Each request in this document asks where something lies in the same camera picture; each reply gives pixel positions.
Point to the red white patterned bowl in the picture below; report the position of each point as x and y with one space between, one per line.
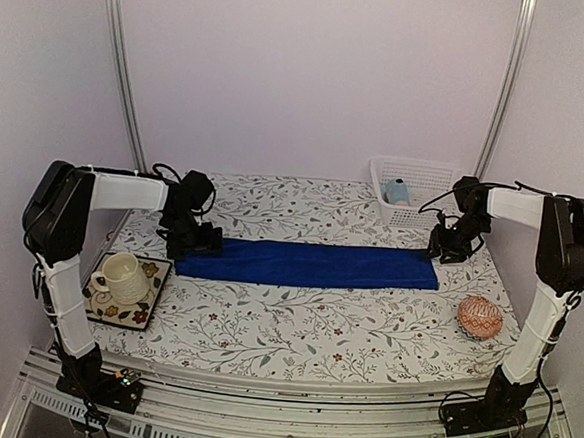
479 317

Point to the aluminium frame post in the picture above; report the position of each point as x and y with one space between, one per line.
118 44
516 56

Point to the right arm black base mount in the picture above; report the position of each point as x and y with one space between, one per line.
501 407

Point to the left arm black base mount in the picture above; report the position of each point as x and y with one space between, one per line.
83 378

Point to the front aluminium rail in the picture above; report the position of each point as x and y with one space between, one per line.
180 402

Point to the dark blue towel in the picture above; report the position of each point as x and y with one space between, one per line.
305 265

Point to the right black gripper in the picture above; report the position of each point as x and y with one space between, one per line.
440 240

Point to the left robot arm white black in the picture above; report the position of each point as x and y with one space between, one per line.
55 226

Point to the cream ribbed mug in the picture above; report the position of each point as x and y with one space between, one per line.
122 276

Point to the left aluminium frame post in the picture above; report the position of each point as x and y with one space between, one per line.
118 44

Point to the light blue orange dotted towel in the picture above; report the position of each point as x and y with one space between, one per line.
395 192

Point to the floral square coaster tile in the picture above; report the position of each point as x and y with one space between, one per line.
101 308

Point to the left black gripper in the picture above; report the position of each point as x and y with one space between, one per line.
207 244

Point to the right aluminium frame post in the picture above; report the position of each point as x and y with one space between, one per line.
516 56

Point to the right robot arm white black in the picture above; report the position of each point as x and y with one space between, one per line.
559 265

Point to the white plastic perforated basket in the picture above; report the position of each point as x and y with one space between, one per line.
425 181

